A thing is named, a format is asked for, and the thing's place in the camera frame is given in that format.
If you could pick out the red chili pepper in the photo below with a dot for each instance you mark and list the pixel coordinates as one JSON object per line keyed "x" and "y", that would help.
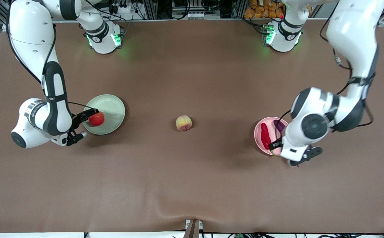
{"x": 265, "y": 135}

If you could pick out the purple eggplant with green calyx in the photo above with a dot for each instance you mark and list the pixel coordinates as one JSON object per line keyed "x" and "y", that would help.
{"x": 279, "y": 125}

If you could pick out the brown table cover mat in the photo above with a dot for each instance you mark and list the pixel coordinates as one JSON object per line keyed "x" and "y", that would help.
{"x": 192, "y": 181}

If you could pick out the light green round plate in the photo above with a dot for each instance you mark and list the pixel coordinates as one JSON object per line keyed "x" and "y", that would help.
{"x": 112, "y": 109}

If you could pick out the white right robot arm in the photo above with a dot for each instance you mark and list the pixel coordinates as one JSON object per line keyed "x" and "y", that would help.
{"x": 30, "y": 33}

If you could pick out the brown post with white bracket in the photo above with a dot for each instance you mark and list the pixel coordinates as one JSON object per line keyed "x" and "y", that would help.
{"x": 192, "y": 229}

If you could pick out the pink round plate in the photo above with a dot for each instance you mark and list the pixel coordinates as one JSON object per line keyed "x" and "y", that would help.
{"x": 257, "y": 132}

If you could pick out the white power strip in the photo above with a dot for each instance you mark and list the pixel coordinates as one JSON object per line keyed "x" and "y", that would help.
{"x": 121, "y": 8}

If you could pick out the upright aluminium frame profile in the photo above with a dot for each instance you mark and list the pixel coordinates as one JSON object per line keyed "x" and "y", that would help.
{"x": 150, "y": 9}
{"x": 240, "y": 8}

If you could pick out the long silver frame rail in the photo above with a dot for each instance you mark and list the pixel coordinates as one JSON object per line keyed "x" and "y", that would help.
{"x": 178, "y": 20}

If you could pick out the red pomegranate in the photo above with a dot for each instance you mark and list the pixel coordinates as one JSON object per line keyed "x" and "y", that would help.
{"x": 96, "y": 119}

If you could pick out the pile of orange bumpy items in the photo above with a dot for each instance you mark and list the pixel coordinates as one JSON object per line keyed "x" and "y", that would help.
{"x": 261, "y": 10}

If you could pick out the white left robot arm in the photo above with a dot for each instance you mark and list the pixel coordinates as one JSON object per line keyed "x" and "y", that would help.
{"x": 354, "y": 29}

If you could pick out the white connector block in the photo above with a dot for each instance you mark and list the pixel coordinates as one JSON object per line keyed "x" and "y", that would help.
{"x": 195, "y": 15}

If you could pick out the yellow pink peach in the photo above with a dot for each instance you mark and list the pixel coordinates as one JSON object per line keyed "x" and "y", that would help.
{"x": 183, "y": 123}

